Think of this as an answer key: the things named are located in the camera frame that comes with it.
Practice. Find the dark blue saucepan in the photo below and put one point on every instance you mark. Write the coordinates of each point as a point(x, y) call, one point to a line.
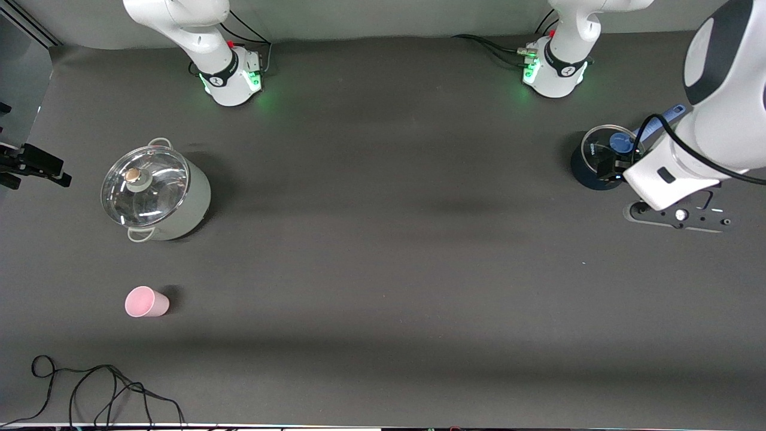
point(583, 176)

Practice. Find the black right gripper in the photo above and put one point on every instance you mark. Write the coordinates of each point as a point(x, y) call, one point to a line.
point(33, 161)

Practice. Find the pale green cooking pot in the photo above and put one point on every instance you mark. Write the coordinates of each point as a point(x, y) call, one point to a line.
point(191, 203)

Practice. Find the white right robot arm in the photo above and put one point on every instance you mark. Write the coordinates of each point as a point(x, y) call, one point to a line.
point(197, 36)

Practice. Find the pink plastic cup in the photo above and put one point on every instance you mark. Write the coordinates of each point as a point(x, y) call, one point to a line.
point(143, 302)

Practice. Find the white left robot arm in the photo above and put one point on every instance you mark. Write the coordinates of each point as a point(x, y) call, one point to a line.
point(730, 126)

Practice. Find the glass pot lid brass knob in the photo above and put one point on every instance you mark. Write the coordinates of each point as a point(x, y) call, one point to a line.
point(149, 191)

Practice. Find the glass lid blue knob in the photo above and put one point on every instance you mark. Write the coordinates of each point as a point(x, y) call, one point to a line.
point(598, 143)

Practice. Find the dark grey table mat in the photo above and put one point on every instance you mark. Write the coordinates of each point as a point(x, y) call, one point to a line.
point(383, 179)

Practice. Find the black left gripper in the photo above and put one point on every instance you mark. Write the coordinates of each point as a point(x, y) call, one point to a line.
point(613, 163)

